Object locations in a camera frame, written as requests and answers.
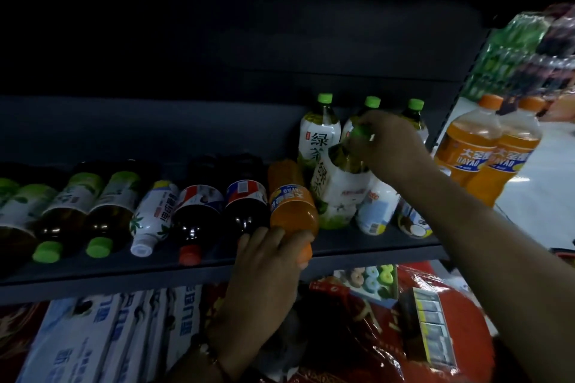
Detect dark grey metal shelf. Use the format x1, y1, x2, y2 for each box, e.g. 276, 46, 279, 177
0, 0, 495, 307

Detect person's left forearm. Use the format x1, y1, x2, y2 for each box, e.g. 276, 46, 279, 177
164, 342, 239, 383

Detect white bottle yellow base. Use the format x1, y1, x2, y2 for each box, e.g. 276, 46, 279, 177
355, 176, 401, 236

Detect yellow trimmed card pack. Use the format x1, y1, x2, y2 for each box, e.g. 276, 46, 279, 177
397, 287, 460, 372

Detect red plastic snack bag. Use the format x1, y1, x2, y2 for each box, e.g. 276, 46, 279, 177
287, 261, 497, 383

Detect shrink-wrapped bottle packs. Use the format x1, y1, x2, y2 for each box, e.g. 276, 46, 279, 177
460, 2, 575, 103

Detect person's right hand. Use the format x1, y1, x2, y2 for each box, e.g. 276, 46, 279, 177
346, 108, 435, 192

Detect beaded wrist bracelet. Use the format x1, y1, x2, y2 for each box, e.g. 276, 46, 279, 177
190, 333, 232, 381

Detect colourful ring candy pack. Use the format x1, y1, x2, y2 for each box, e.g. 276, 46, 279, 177
332, 263, 401, 307

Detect large red-capped cola bottle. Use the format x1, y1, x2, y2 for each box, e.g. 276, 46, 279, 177
170, 158, 225, 268
222, 153, 270, 240

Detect person's left hand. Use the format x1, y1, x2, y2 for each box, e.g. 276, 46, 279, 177
207, 226, 315, 380

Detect person's right forearm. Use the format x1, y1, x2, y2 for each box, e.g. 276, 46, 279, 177
395, 158, 575, 383

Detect white palm print bottle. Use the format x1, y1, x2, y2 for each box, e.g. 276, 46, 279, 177
129, 180, 180, 259
395, 196, 434, 240

